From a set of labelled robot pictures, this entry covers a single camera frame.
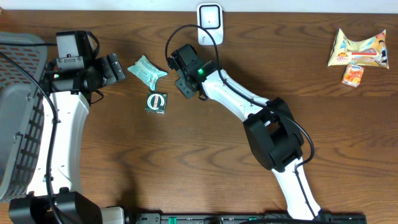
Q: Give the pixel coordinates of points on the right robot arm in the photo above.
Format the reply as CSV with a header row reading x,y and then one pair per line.
x,y
274,137

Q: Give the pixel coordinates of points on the grey plastic mesh basket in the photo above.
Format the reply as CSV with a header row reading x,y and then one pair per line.
x,y
22,113

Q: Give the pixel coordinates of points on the cream snack bag blue trim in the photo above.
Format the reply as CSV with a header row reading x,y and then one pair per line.
x,y
370,52

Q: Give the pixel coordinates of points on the dark green square packet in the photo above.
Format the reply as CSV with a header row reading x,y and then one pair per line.
x,y
156,102

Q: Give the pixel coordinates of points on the white barcode scanner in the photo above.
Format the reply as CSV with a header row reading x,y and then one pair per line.
x,y
210,17

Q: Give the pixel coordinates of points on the light teal crinkled packet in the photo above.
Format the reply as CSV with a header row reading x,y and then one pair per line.
x,y
146,72

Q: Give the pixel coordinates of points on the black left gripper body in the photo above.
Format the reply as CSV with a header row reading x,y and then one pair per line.
x,y
103,74

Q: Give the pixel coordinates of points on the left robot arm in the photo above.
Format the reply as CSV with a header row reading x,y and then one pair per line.
x,y
44,105

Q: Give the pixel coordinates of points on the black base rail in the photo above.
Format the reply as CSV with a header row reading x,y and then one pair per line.
x,y
156,218

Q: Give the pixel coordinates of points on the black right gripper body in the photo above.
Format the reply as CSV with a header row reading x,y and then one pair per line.
x,y
181,86

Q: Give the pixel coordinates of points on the orange white tissue pack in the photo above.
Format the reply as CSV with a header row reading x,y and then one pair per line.
x,y
353,75

